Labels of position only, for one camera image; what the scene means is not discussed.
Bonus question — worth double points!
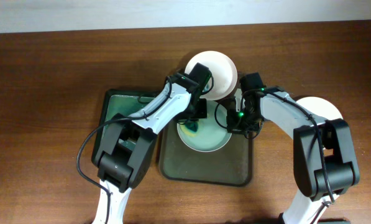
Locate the dark green water tray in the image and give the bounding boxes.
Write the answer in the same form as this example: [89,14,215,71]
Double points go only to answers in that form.
[91,89,157,172]

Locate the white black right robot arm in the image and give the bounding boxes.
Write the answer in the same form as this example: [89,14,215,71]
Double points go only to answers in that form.
[228,86,360,223]

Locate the brown serving tray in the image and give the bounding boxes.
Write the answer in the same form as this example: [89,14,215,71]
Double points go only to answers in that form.
[159,121,254,187]

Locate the pinkish white plate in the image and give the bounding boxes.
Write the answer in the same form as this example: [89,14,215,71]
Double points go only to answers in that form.
[185,50,238,101]

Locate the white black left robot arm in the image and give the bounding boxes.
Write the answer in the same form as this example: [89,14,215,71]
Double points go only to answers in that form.
[91,73,214,223]

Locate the pale green white plate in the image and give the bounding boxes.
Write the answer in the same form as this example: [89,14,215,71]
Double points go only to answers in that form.
[177,101,232,152]

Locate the green yellow sponge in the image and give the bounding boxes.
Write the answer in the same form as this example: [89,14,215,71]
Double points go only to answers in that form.
[185,122,199,133]

